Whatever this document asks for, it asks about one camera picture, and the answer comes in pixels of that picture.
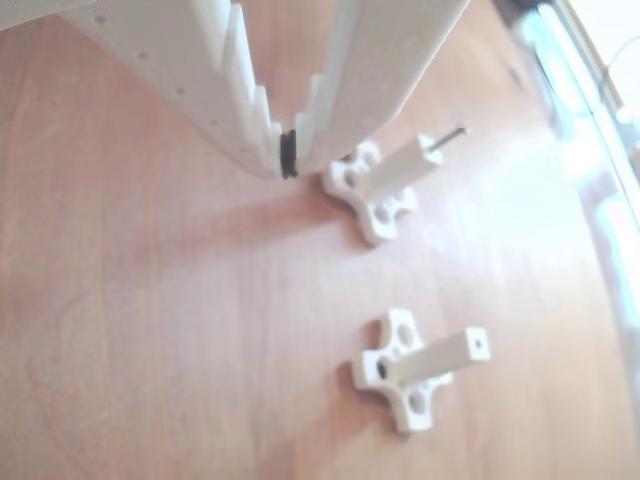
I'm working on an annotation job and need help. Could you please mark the white cross-base post stand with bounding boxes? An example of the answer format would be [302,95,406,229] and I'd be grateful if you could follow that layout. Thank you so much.
[319,132,446,247]
[349,308,494,434]

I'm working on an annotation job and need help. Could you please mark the silver metal screw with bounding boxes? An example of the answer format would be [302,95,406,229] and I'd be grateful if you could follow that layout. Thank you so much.
[429,126,469,150]

